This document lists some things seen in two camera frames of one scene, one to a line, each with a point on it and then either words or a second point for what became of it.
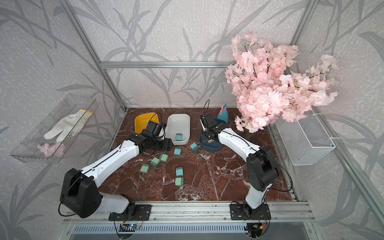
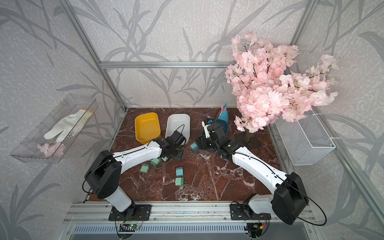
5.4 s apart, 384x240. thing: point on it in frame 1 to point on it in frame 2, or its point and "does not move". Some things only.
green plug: (179, 181) does not move
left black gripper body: (158, 143) to (177, 154)
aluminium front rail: (303, 212) does not move
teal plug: (194, 146) does not move
